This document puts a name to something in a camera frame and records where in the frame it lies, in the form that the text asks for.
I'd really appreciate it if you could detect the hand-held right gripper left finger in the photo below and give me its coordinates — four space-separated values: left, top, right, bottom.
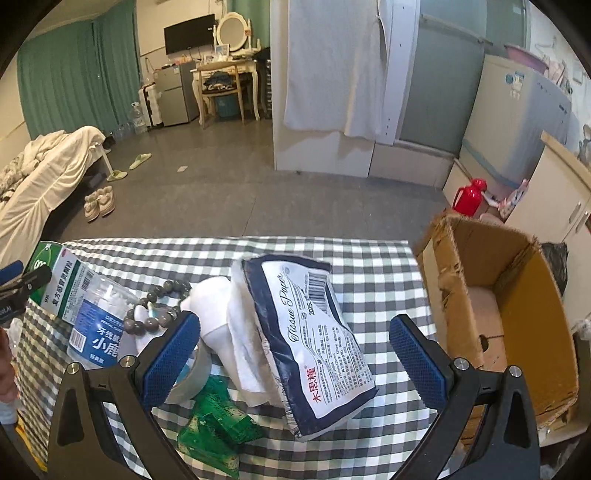
47 311 201 480

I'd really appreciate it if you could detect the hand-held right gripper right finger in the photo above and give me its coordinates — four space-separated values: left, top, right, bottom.
389 314 541 480

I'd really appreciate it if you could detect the clear tape roll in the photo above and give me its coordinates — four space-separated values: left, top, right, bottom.
164 344 213 404

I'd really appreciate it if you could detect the green white medicine box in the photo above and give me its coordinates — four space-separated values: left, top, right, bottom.
25 241 95 328

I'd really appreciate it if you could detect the white plastic bottle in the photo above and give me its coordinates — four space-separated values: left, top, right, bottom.
182 276 236 352

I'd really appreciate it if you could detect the clear floss pick jar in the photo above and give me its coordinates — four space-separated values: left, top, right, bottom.
67 272 139 370

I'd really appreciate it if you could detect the grey bead bracelet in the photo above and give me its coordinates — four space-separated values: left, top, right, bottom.
124 279 192 330

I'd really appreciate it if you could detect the white towel cloth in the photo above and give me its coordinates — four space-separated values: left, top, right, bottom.
226 272 289 409

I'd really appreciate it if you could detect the green snack packet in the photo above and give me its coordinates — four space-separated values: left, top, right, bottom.
178 411 241 467
196 376 265 445

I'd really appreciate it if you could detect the blue white tissue pack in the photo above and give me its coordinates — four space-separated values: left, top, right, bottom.
240 254 379 439

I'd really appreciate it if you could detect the brown cardboard box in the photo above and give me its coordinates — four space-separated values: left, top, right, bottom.
413 213 580 444

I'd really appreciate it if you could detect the person's left hand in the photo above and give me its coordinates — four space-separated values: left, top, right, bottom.
0 330 19 402

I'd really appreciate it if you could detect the bed with white sheet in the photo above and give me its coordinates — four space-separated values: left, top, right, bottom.
0 127 112 266

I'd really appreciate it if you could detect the grey checkered tablecloth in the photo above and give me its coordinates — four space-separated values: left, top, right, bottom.
0 236 444 480

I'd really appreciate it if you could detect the black trash bag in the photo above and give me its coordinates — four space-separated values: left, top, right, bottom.
540 242 570 296

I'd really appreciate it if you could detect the red thermos jug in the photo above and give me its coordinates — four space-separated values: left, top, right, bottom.
451 179 488 215

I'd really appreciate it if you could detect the pink patterned bag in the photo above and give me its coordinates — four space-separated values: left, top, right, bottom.
489 180 529 220

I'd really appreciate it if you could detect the large clear water jug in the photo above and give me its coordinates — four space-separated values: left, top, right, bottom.
130 102 148 136

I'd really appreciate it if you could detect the white suitcase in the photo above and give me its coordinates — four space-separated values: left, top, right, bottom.
140 83 163 129

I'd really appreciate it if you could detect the green curtain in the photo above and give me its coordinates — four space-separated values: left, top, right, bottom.
17 0 141 139

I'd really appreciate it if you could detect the white cabinet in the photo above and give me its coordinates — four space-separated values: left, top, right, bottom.
501 131 591 245

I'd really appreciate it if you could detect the grey mini fridge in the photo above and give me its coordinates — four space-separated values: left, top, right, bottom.
154 62 200 127

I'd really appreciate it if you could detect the white washing machine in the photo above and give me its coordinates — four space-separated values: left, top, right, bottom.
459 55 573 185

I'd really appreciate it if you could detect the teal plastic bin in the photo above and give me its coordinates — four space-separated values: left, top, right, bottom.
215 95 241 120

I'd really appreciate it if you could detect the wooden chair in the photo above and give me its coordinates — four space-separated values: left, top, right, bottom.
203 71 245 121

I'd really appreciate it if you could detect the frosted glass door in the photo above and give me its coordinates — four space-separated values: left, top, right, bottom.
397 0 532 153

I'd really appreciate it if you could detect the cream dressing table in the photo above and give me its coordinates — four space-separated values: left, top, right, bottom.
191 60 262 127

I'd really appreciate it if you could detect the black television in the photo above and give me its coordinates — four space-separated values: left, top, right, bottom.
164 14 216 55

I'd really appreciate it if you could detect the black drawer unit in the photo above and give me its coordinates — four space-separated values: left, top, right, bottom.
263 60 273 121

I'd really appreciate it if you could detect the hanging white towel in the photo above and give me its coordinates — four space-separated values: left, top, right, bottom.
283 0 386 139

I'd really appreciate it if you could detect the round white mirror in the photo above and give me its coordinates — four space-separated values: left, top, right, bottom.
217 11 254 51

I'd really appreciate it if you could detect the pink plastic basin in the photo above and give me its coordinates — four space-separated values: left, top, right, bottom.
503 44 548 70

